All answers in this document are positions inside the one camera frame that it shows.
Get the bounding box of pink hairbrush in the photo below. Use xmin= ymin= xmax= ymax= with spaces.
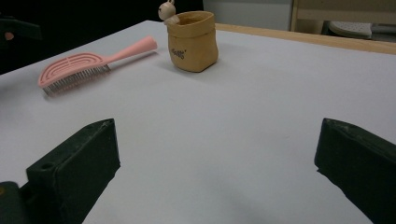
xmin=37 ymin=35 xmax=159 ymax=96

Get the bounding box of wooden shelf furniture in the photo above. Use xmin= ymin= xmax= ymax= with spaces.
xmin=289 ymin=0 xmax=396 ymax=35

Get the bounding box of grey perforated pad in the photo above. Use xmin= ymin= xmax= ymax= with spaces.
xmin=328 ymin=21 xmax=374 ymax=40

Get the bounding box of wooden table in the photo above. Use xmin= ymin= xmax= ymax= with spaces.
xmin=214 ymin=22 xmax=396 ymax=56

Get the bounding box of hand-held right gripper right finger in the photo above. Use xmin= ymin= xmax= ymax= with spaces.
xmin=314 ymin=117 xmax=396 ymax=224

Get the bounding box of small wooden bunny doll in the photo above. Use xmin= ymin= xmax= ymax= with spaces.
xmin=157 ymin=0 xmax=181 ymax=26

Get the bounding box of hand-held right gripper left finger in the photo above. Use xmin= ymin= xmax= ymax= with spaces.
xmin=26 ymin=118 xmax=121 ymax=224

